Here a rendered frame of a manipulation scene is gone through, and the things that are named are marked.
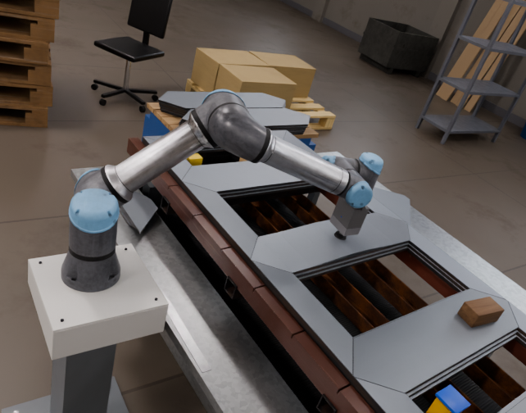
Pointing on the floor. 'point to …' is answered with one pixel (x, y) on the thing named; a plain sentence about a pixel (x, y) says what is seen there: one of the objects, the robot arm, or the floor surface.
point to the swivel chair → (146, 15)
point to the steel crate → (396, 47)
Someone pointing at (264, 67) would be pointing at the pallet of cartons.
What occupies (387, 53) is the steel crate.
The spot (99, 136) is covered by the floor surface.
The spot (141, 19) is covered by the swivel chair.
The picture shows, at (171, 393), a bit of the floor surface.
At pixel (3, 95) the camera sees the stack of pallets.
